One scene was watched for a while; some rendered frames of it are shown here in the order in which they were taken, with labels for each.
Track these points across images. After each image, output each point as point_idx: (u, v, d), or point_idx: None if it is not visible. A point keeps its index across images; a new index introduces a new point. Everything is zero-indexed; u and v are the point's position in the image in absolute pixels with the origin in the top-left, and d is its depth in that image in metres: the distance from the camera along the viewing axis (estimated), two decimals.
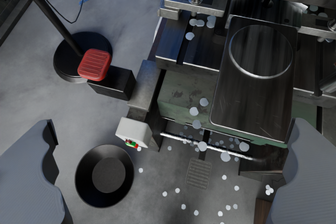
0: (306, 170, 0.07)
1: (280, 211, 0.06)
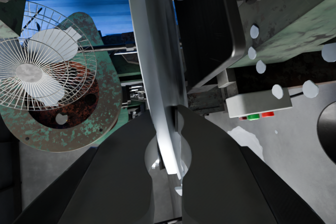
0: (197, 150, 0.08)
1: (190, 199, 0.06)
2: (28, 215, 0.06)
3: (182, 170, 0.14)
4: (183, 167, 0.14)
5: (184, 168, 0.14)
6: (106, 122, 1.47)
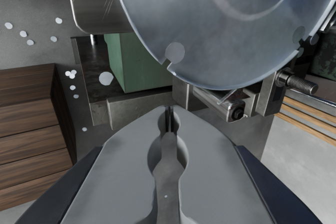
0: (194, 151, 0.08)
1: (187, 200, 0.06)
2: (32, 213, 0.06)
3: (167, 58, 0.20)
4: (168, 56, 0.20)
5: (165, 51, 0.20)
6: None
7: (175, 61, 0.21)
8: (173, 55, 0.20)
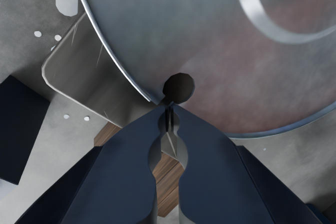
0: (194, 151, 0.08)
1: (187, 200, 0.06)
2: (32, 213, 0.06)
3: None
4: None
5: None
6: None
7: None
8: None
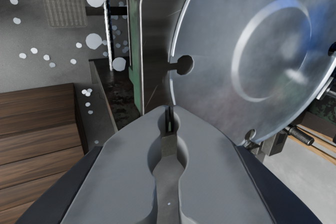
0: (194, 151, 0.08)
1: (187, 200, 0.06)
2: (32, 213, 0.06)
3: None
4: None
5: None
6: None
7: None
8: None
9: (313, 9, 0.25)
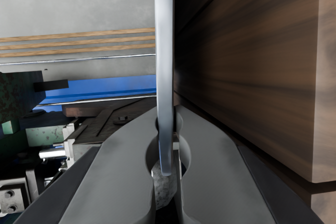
0: (196, 151, 0.08)
1: (189, 199, 0.06)
2: (29, 214, 0.06)
3: None
4: None
5: None
6: None
7: None
8: None
9: None
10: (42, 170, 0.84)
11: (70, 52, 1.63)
